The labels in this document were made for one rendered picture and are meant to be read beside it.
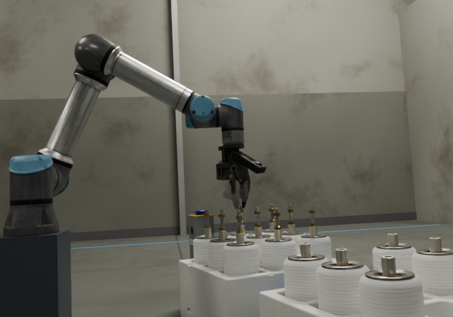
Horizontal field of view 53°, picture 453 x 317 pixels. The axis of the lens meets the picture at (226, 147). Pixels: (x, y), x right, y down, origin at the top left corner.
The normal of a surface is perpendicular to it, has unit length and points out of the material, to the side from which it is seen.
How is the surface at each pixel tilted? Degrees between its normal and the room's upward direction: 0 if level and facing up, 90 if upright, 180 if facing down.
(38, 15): 90
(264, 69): 90
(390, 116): 90
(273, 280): 90
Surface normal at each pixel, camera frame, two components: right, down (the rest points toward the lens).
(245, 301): 0.40, -0.11
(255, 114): 0.13, -0.10
